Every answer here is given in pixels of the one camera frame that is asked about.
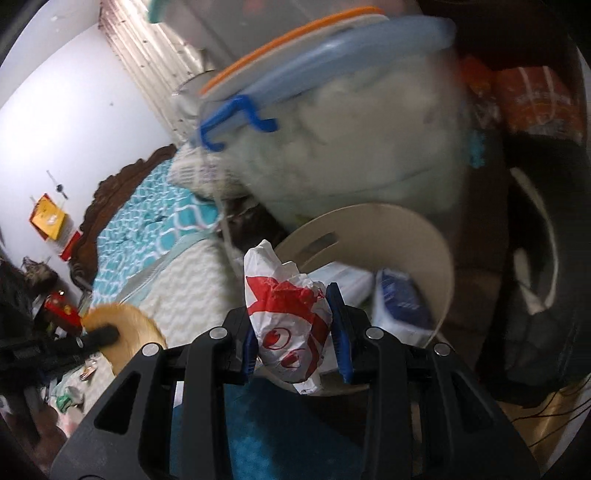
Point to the blue white carton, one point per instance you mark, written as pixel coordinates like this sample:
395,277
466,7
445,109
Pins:
401,300

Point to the teal patterned bedspread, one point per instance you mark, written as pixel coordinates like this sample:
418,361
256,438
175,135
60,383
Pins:
184,295

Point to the orange rimmed white tray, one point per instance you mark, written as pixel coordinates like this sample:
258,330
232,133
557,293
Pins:
295,48

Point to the green white packet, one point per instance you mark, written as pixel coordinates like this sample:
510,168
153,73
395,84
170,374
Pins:
64,399

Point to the small orange snack bag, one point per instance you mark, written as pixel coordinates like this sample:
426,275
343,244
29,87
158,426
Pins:
478,74

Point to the black bag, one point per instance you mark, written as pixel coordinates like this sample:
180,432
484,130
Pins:
531,323

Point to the beige waste bin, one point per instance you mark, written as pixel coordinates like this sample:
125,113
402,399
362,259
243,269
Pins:
415,240

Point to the carved wooden headboard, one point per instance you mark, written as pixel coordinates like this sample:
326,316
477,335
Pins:
120,184

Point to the clear storage box blue lid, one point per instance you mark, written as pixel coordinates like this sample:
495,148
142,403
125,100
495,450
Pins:
360,138

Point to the yellow paper bag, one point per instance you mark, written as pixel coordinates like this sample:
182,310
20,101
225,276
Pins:
48,217

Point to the beige leaf print curtain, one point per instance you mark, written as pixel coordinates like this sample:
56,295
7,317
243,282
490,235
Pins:
152,55

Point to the white red plastic bag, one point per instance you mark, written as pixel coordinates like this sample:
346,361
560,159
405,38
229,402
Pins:
286,323

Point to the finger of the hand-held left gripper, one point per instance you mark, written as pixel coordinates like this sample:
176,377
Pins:
99,336

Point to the brown paper plate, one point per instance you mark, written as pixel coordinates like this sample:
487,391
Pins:
134,327

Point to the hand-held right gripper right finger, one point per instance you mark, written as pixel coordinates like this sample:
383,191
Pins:
339,327

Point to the clear storage box teal lid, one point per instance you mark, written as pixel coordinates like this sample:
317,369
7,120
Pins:
231,27

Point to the red gift box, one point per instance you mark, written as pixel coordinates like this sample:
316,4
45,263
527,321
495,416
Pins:
60,309

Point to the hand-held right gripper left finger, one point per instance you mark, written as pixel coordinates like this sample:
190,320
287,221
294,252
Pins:
249,350

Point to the large orange plastic bag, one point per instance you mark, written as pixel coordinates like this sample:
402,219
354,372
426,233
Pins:
540,97

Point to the camouflage handbag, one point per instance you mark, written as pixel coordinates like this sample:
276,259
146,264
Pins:
39,274

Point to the hanging keys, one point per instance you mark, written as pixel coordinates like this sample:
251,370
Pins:
59,188

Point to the red wall calendar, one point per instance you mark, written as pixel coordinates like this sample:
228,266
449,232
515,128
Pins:
71,244

